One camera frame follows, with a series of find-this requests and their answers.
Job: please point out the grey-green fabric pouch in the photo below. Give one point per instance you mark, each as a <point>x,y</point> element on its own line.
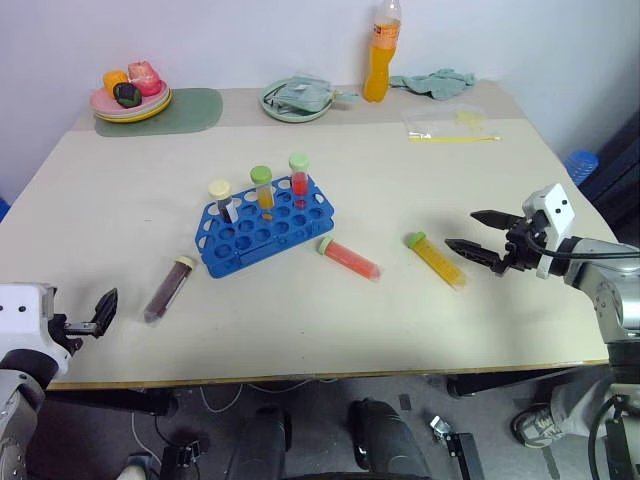
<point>307,95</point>

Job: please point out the teal cloth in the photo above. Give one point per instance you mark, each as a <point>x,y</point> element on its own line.
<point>440,84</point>

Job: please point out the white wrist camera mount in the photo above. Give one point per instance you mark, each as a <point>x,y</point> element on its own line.
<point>25,320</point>
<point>557,207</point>

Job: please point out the green placemat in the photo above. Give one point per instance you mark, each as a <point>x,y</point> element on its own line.
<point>195,112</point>

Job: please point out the dark rounded shape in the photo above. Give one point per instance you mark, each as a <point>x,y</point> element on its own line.
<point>385,440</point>

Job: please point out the blue ribbed plastic container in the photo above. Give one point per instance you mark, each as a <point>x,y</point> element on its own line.
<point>581,165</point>

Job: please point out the yellow plate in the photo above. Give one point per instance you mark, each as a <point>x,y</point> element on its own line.
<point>142,119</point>

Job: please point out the orange tube with green cap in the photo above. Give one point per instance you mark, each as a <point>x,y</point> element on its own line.
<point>264,196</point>

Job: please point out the black floor device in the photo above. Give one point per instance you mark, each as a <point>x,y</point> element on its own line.
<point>185,457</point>

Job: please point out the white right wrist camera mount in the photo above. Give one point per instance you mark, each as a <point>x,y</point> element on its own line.
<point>557,207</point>

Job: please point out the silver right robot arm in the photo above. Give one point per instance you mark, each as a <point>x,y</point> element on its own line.
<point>607,295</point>

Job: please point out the red tube with green cap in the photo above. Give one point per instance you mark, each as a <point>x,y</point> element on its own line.
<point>350,257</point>
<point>299,184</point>

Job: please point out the purple tube with cream cap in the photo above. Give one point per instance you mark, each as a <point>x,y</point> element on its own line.
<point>220,190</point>
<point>167,290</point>

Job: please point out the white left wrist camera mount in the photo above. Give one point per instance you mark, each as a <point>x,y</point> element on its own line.
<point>25,320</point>

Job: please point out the pale green plate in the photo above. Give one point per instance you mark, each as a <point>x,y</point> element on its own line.
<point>150,111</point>

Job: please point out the pink plate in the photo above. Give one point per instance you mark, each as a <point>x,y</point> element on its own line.
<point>102,102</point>

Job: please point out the black table frame bar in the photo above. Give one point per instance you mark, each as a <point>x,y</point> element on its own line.
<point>115,400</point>
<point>510,382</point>

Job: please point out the dark toy ball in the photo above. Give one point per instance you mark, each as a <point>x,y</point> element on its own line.
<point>126,94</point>

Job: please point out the grey sneaker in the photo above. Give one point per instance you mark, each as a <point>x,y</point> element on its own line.
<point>537,425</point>

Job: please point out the grey trouser leg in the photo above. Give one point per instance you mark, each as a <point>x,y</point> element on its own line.
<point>580,405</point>

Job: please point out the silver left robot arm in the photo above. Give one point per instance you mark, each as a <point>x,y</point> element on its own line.
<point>15,410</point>

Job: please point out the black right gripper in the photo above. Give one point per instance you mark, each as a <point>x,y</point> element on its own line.
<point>525,247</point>

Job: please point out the pink toy cake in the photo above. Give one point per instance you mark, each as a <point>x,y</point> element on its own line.
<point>145,80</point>

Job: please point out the clear zip bag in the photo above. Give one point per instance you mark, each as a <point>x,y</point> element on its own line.
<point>440,122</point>

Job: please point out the black furniture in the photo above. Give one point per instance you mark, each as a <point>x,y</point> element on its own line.
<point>617,190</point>

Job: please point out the orange toy fruit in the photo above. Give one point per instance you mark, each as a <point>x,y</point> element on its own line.
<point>114,80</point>

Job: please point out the orange soda bottle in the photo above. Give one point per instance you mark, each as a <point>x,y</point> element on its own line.
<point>378,70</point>

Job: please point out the yellow tube with green cap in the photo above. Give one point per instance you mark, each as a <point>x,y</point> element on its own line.
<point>440,260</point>

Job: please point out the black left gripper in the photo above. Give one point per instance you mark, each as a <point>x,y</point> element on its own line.
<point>67,336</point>

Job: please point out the blue object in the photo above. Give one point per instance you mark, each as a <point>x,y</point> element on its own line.
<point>3,207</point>

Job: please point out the blue test tube rack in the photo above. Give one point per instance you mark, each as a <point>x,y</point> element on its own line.
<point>260,247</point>

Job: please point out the black caster bracket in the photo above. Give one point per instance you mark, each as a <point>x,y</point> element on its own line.
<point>460,447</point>

